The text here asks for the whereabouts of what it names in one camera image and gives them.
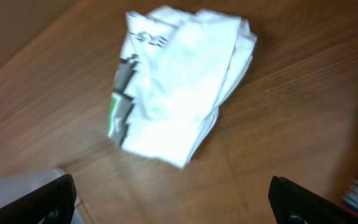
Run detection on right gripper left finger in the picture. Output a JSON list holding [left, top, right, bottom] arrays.
[[0, 174, 77, 224]]

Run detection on white printed t-shirt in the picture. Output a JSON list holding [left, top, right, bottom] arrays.
[[108, 6, 257, 168]]

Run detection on clear plastic storage container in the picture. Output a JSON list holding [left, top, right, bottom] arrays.
[[0, 167, 90, 224]]

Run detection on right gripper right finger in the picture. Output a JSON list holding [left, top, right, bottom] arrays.
[[268, 176, 358, 224]]

